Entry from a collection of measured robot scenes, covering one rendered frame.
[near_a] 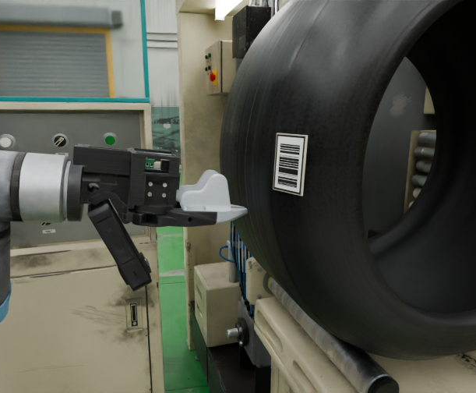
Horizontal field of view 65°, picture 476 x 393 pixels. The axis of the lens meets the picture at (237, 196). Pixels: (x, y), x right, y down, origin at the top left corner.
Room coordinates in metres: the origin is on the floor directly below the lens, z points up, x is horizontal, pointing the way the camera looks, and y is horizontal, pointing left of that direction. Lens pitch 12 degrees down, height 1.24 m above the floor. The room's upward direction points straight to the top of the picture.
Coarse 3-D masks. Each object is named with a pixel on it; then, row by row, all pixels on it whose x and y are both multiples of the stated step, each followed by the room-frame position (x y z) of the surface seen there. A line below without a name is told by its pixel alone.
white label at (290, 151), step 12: (276, 144) 0.40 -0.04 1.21; (288, 144) 0.38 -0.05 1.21; (300, 144) 0.37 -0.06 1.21; (276, 156) 0.39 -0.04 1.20; (288, 156) 0.38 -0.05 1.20; (300, 156) 0.37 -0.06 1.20; (276, 168) 0.39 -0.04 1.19; (288, 168) 0.38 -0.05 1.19; (300, 168) 0.37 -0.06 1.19; (276, 180) 0.39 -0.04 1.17; (288, 180) 0.38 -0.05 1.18; (300, 180) 0.37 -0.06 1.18; (288, 192) 0.38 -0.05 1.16; (300, 192) 0.37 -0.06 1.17
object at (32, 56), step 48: (0, 0) 0.91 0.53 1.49; (48, 0) 0.94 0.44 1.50; (96, 0) 0.97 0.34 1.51; (144, 0) 1.00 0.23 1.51; (0, 48) 0.91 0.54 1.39; (48, 48) 0.94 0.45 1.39; (96, 48) 0.97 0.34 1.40; (144, 48) 1.00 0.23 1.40; (0, 96) 0.90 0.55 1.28; (48, 96) 0.93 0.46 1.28; (96, 96) 0.97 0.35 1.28; (144, 96) 1.00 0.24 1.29
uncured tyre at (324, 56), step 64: (320, 0) 0.43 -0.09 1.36; (384, 0) 0.40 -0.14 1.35; (448, 0) 0.41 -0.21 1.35; (256, 64) 0.51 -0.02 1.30; (320, 64) 0.39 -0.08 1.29; (384, 64) 0.39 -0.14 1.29; (448, 64) 0.76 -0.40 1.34; (256, 128) 0.43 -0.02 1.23; (320, 128) 0.38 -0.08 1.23; (448, 128) 0.77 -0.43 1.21; (256, 192) 0.42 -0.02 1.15; (320, 192) 0.38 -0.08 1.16; (448, 192) 0.77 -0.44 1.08; (256, 256) 0.53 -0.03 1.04; (320, 256) 0.38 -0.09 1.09; (384, 256) 0.73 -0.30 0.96; (448, 256) 0.70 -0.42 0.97; (320, 320) 0.42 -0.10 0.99; (384, 320) 0.40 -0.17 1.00; (448, 320) 0.43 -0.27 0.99
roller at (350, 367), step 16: (272, 288) 0.69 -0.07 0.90; (288, 304) 0.62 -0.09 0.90; (304, 320) 0.56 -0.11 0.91; (320, 336) 0.52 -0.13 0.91; (336, 352) 0.47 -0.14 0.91; (352, 352) 0.46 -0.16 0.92; (352, 368) 0.44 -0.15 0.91; (368, 368) 0.43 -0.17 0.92; (352, 384) 0.43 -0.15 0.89; (368, 384) 0.41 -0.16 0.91; (384, 384) 0.40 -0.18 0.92
